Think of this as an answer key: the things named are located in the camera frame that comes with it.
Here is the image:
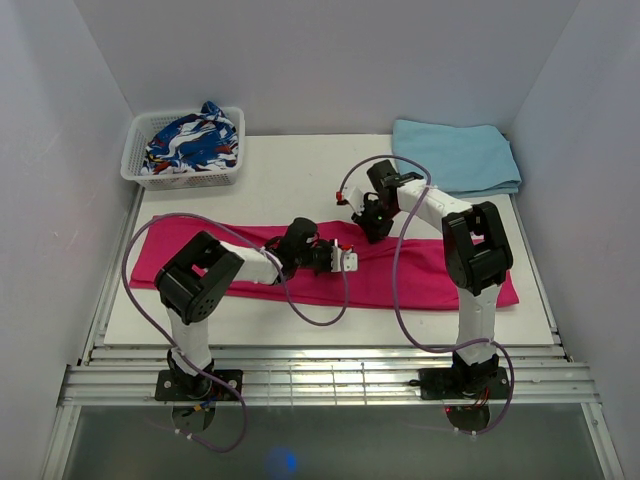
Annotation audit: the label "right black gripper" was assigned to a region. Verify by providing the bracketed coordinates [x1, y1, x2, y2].
[352, 199, 398, 244]

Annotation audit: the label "magenta trousers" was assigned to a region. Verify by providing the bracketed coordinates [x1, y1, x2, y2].
[128, 214, 520, 311]

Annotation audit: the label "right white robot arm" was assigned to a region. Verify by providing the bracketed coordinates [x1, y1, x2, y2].
[336, 155, 513, 401]

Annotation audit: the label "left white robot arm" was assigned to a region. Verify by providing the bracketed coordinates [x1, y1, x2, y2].
[154, 218, 357, 400]

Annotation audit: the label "folded light blue trousers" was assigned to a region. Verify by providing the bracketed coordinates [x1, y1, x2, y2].
[391, 119, 522, 198]

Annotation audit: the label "blue white patterned garment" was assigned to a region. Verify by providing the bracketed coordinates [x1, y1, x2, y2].
[140, 101, 239, 175]

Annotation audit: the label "white plastic basket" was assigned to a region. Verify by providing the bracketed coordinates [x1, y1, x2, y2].
[120, 106, 245, 191]

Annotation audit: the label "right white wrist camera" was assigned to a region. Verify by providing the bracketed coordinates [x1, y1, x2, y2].
[336, 186, 365, 214]

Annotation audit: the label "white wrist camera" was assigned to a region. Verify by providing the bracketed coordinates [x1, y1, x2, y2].
[336, 186, 365, 214]
[332, 239, 358, 273]

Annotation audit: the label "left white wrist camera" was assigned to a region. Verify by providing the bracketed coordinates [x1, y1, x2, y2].
[332, 239, 358, 273]

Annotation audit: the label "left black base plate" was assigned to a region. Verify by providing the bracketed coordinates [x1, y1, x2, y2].
[153, 369, 243, 403]

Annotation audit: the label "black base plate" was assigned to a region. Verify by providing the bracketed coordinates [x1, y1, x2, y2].
[153, 369, 243, 403]
[418, 367, 511, 401]

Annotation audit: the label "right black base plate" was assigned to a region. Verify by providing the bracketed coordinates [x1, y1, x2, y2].
[418, 367, 511, 401]

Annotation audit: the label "aluminium rail frame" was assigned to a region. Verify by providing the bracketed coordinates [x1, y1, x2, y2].
[41, 195, 624, 479]

